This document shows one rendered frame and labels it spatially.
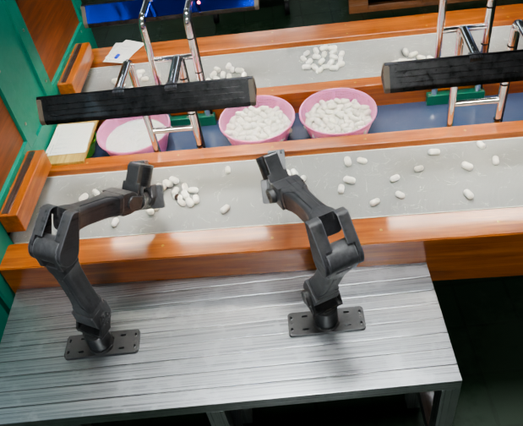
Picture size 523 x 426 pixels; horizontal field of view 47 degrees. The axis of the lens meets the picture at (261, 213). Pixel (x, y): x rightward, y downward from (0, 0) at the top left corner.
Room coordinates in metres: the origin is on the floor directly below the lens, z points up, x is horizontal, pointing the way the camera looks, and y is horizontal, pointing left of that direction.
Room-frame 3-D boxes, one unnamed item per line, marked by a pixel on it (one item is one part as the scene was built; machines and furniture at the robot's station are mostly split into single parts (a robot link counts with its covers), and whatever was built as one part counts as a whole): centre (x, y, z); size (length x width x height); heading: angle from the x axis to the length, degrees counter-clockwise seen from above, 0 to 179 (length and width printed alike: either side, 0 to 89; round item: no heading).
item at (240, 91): (1.45, 0.26, 1.08); 0.62 x 0.08 x 0.07; 82
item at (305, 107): (1.65, -0.32, 0.72); 0.27 x 0.27 x 0.10
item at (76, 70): (2.12, 0.62, 0.83); 0.30 x 0.06 x 0.07; 172
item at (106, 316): (0.94, 0.48, 0.77); 0.09 x 0.06 x 0.06; 59
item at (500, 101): (1.40, -0.71, 0.90); 0.20 x 0.19 x 0.45; 82
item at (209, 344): (1.16, 0.16, 0.65); 1.20 x 0.90 x 0.04; 85
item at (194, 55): (1.92, 0.19, 0.90); 0.20 x 0.19 x 0.45; 82
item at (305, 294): (0.89, -0.11, 0.77); 0.09 x 0.06 x 0.06; 106
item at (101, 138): (1.75, 0.39, 0.72); 0.27 x 0.27 x 0.10
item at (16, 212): (1.45, 0.71, 0.83); 0.30 x 0.06 x 0.07; 172
